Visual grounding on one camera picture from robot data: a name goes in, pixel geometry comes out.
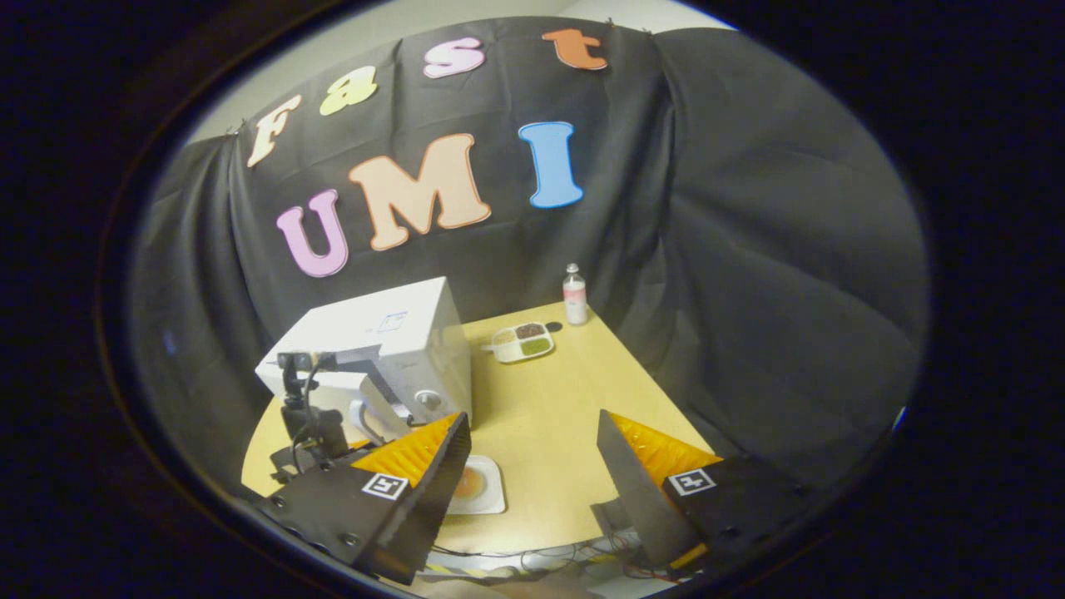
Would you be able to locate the white microwave oven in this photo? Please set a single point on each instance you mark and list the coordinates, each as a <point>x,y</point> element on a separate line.
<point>416,333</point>

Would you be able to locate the brown donut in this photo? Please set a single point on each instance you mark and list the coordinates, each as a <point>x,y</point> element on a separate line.
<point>468,484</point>

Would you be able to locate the small black block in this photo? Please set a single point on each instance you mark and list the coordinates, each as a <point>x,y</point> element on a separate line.
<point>613,516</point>

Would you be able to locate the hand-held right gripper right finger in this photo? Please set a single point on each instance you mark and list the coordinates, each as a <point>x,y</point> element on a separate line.
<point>636,491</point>

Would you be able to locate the white divided tray with grains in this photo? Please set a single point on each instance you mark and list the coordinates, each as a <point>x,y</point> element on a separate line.
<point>522,342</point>

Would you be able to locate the white square plate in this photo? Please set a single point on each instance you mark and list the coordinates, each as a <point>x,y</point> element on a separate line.
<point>492,491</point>

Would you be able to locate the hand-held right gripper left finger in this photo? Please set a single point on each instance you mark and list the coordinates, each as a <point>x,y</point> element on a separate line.
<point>433,482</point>

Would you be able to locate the small bottle with pink label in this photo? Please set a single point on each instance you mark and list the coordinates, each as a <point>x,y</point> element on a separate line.
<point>575,295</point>

